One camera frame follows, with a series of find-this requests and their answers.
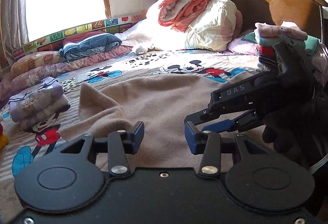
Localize beige fleece sweater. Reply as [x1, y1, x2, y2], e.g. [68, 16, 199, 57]
[59, 72, 251, 169]

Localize stack of clothes by headboard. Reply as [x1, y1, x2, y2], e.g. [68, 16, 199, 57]
[228, 22, 327, 86]

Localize folded lavender floral clothes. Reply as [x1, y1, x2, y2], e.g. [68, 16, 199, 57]
[8, 77, 69, 130]

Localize cream yellow pillow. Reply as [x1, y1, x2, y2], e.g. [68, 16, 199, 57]
[184, 0, 243, 52]

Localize Mickey Mouse bed blanket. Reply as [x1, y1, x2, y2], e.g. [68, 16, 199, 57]
[1, 50, 258, 221]

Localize small white plush toy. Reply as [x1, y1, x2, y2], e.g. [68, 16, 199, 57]
[132, 43, 155, 56]

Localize white duvet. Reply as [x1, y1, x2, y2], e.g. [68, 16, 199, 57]
[115, 0, 186, 51]

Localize wooden headboard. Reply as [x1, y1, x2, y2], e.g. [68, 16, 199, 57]
[231, 0, 327, 45]

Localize folded blue quilt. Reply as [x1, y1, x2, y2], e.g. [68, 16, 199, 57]
[59, 31, 122, 62]

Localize orange pink rolled blanket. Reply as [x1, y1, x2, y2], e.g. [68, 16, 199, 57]
[157, 0, 212, 32]

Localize folded yellow knit garment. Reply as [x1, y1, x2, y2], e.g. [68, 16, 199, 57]
[0, 115, 10, 152]

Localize pink floral rolled bedding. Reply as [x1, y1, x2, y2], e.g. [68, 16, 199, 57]
[1, 46, 131, 102]

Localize colourful alphabet play mat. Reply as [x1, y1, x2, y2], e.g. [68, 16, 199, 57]
[12, 10, 147, 61]

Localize beige window curtain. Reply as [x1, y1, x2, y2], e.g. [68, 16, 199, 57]
[1, 0, 29, 65]

